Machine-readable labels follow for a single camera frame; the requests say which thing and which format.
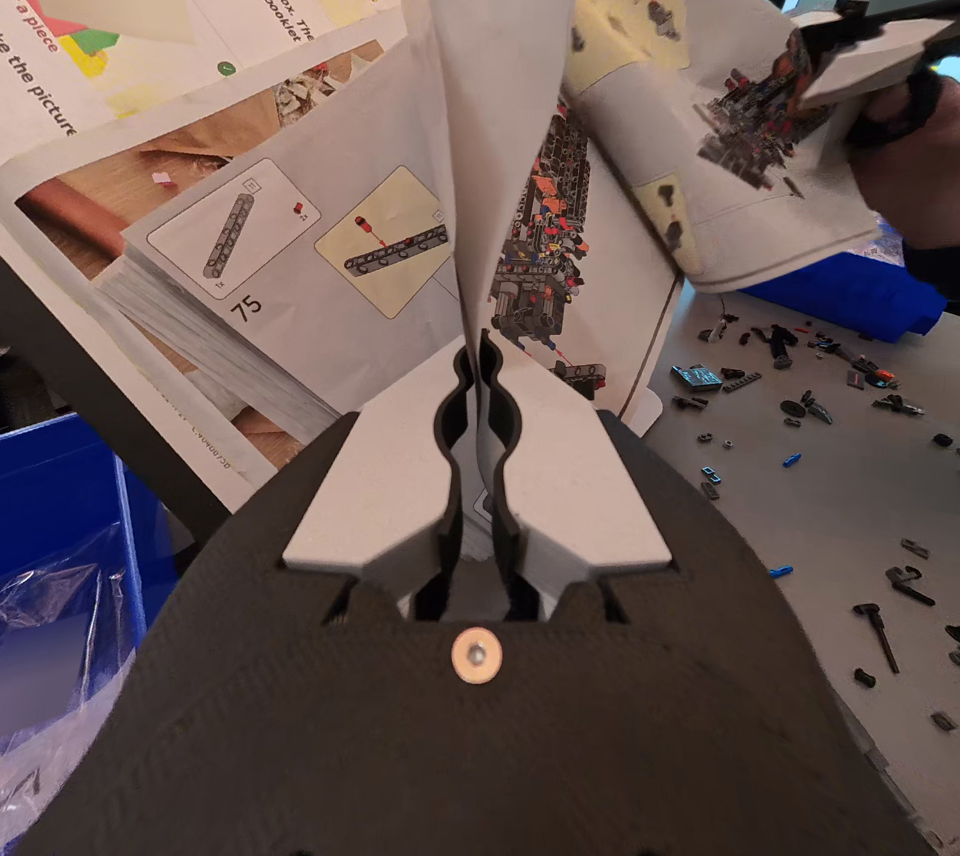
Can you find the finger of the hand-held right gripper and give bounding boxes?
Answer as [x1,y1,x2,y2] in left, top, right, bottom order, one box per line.
[797,25,960,110]
[789,7,960,49]

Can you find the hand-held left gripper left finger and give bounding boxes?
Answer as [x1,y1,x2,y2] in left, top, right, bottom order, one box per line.
[282,337,481,621]

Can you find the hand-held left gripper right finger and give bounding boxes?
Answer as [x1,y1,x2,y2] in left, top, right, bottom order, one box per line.
[477,329,674,621]

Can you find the thick lego instruction booklet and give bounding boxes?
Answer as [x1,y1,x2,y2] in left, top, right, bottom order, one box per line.
[93,0,882,467]

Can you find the person's right forearm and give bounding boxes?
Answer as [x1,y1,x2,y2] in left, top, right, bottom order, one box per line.
[900,237,960,317]

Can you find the scattered loose lego pieces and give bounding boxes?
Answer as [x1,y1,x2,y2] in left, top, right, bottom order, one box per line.
[671,319,960,733]

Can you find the person's right hand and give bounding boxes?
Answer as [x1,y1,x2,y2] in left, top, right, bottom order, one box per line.
[849,62,960,251]

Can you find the blue plastic bin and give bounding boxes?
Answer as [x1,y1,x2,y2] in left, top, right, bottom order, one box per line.
[738,248,950,345]
[0,412,181,760]

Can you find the clear plastic bag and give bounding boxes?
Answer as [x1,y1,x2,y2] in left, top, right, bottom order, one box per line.
[0,556,147,842]

